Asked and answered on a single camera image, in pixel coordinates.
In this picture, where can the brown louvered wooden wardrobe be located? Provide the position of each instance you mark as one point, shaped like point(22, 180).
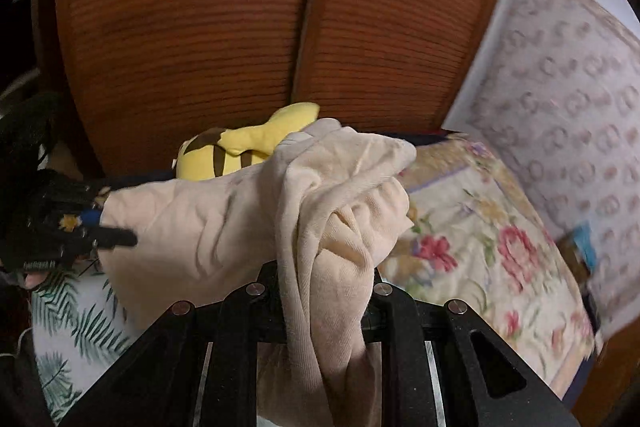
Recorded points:
point(141, 76)

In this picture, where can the beige knit garment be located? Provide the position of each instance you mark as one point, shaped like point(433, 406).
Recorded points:
point(328, 207)

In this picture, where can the floral blanket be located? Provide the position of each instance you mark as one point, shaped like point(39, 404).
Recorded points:
point(476, 237)

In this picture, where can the person's left hand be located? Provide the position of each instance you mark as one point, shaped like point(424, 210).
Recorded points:
point(33, 280)

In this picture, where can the green leaf print bedsheet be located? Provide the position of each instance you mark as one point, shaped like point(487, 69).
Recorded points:
point(79, 330)

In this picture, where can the blue item by curtain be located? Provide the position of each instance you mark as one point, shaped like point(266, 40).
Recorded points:
point(581, 237)

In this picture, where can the patterned lace wall curtain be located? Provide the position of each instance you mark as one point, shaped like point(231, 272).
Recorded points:
point(559, 103)

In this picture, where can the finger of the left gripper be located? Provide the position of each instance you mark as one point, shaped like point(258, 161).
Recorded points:
point(105, 238)
point(86, 218)

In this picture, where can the yellow plush toy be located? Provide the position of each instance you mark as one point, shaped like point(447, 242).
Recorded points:
point(218, 151)

